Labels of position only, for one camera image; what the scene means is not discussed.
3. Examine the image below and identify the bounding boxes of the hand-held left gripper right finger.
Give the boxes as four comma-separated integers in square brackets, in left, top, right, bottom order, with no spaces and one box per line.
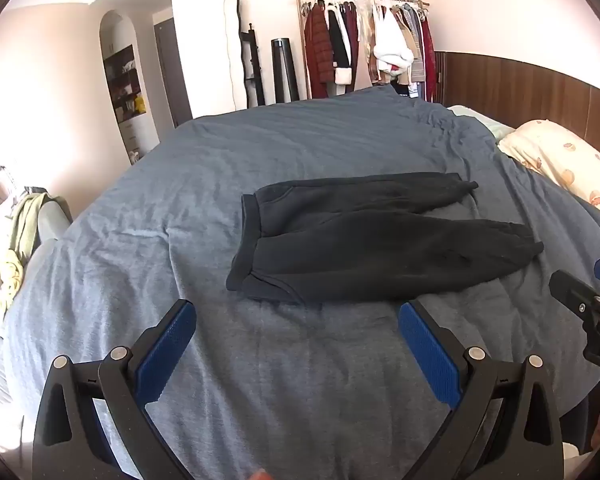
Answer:
[398,301,565,480]

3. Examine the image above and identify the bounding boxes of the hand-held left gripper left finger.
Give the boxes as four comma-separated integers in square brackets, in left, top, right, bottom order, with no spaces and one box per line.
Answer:
[32,299,198,480]

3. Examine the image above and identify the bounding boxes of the black pants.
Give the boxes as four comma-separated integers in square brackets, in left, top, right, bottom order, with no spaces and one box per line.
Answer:
[225,172,545,305]

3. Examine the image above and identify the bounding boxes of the cream patterned pillow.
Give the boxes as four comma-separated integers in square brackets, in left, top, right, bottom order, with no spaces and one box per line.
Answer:
[497,120,600,221]

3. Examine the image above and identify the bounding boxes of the blue-grey blanket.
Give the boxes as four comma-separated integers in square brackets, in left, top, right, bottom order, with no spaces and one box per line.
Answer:
[2,85,600,480]

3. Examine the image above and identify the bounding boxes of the grey armchair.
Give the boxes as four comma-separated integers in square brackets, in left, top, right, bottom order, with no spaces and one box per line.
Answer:
[0,165,74,351]

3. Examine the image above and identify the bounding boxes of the pale plain pillow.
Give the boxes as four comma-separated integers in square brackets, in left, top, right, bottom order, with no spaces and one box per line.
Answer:
[447,105,516,142]

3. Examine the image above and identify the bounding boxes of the yellow-green cloth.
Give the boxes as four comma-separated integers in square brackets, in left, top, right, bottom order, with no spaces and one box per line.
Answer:
[0,192,52,311]

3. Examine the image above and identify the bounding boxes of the wooden headboard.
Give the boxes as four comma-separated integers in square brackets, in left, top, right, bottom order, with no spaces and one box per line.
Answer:
[432,51,600,161]

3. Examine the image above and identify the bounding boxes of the dark door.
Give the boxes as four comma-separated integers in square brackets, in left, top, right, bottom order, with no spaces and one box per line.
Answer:
[153,17,193,128]

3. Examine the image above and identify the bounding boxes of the black tower fan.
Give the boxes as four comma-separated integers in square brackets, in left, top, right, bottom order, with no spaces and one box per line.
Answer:
[271,38,301,105]

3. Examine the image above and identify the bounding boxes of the wavy floor mirror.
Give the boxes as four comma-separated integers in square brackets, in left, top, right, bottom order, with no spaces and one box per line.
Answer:
[224,0,247,111]

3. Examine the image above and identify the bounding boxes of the row of hanging clothes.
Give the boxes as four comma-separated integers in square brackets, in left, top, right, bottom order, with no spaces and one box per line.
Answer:
[302,0,437,101]

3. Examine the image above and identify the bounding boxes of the arched wall shelf niche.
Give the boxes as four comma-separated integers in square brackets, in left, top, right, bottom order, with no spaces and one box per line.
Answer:
[99,10,161,166]

